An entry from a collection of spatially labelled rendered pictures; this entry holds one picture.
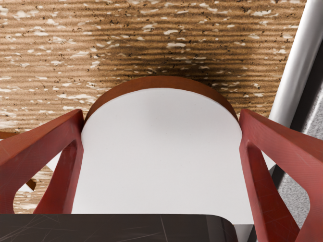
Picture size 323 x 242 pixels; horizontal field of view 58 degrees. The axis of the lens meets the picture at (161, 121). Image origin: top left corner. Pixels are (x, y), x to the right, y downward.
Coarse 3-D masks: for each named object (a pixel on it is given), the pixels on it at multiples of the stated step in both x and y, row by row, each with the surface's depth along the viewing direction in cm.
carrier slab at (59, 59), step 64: (0, 0) 17; (64, 0) 17; (128, 0) 17; (192, 0) 17; (256, 0) 17; (0, 64) 20; (64, 64) 20; (128, 64) 20; (192, 64) 20; (256, 64) 20; (0, 128) 23
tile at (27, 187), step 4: (0, 132) 24; (4, 132) 24; (0, 136) 23; (4, 136) 23; (8, 136) 23; (0, 140) 23; (28, 184) 27; (32, 184) 28; (20, 188) 27; (24, 188) 27; (28, 188) 27; (32, 188) 28
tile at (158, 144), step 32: (128, 96) 11; (160, 96) 11; (192, 96) 11; (96, 128) 12; (128, 128) 12; (160, 128) 12; (192, 128) 12; (224, 128) 12; (96, 160) 13; (128, 160) 13; (160, 160) 13; (192, 160) 14; (224, 160) 14; (96, 192) 15; (128, 192) 15; (160, 192) 15; (192, 192) 15; (224, 192) 15
